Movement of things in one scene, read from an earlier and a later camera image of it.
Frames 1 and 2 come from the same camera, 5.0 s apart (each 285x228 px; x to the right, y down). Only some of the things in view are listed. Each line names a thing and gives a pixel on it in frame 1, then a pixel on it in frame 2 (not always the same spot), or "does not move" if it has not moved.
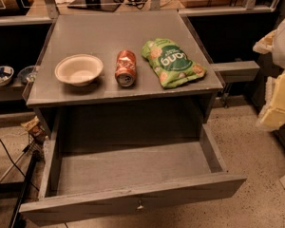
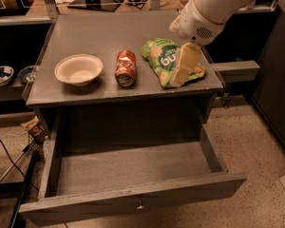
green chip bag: [170, 62] does not move
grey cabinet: [104, 111] does not move
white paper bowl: [79, 69] does not move
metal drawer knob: [141, 206] does not move
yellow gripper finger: [265, 45] -> [175, 26]
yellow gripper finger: [279, 101] -> [188, 61]
